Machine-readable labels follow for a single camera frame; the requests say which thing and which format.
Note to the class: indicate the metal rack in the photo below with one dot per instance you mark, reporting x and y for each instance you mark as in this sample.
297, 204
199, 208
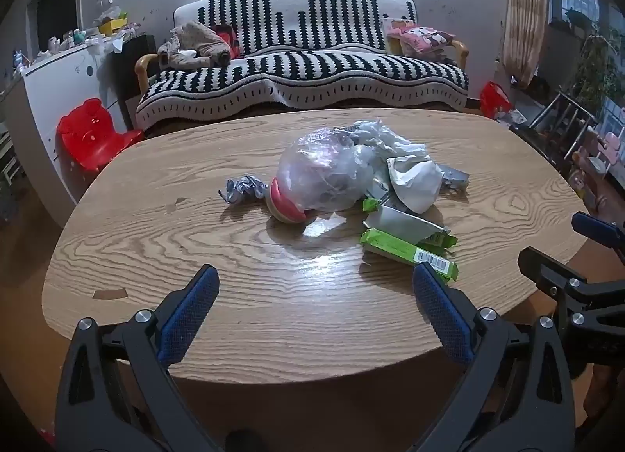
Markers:
561, 125

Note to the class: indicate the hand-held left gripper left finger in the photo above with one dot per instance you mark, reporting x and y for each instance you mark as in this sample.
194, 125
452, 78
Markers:
190, 315

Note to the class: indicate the blue white wrapper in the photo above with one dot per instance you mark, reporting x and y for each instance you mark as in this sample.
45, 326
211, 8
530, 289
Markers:
244, 187

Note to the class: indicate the green houseplant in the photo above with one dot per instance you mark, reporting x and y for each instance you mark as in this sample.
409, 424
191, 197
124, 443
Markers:
595, 66

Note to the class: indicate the white plastic bag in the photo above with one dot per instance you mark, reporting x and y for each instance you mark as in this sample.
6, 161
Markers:
390, 142

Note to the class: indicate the red plastic child chair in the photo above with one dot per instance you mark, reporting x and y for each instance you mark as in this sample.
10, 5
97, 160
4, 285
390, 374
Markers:
88, 135

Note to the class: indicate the red cushion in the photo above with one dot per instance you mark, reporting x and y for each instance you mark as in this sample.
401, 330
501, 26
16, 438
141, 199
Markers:
227, 36

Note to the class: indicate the checked beige curtain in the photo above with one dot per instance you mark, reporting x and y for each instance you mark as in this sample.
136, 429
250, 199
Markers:
526, 8

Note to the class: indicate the clear plastic bag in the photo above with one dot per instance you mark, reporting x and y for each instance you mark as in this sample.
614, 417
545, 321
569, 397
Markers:
317, 169

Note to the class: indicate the grey packet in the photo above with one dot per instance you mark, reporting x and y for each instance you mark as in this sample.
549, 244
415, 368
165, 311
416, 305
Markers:
454, 179

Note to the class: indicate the black white striped blanket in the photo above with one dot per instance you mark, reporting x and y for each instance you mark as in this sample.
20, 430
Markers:
342, 71

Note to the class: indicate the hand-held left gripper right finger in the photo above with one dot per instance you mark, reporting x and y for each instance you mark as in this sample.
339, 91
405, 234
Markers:
442, 315

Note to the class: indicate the long green box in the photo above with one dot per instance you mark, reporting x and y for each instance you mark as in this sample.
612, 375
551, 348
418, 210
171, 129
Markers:
390, 244

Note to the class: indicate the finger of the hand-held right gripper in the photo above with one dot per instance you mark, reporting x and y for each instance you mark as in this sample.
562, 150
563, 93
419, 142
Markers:
584, 223
547, 269

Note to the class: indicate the wooden frame sofa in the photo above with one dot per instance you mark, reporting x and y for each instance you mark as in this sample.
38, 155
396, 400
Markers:
140, 72

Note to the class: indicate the window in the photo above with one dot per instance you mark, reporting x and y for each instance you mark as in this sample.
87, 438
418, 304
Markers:
578, 0

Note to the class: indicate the silver foil packet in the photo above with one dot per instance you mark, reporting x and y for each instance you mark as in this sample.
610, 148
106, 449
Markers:
398, 222

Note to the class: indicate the white cabinet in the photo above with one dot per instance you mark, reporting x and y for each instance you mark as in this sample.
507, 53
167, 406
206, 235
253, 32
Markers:
63, 86

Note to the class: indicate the pink round bowl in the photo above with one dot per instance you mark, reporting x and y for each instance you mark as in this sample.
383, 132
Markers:
283, 205

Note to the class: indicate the black cabinet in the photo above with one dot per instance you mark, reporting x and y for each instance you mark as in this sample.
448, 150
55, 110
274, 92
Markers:
129, 49

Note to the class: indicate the yellow box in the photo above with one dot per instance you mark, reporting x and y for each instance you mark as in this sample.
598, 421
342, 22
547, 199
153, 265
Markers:
111, 26

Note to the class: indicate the pink child chair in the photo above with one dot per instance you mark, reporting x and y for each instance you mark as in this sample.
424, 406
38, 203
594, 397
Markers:
610, 149

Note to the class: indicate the crushed white paper bowl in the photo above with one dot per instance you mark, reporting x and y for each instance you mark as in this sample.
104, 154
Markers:
415, 183

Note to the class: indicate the small green box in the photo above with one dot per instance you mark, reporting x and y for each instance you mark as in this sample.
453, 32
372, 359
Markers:
442, 240

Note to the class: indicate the pink printed cushion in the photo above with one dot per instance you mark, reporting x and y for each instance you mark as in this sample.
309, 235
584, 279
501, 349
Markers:
422, 38

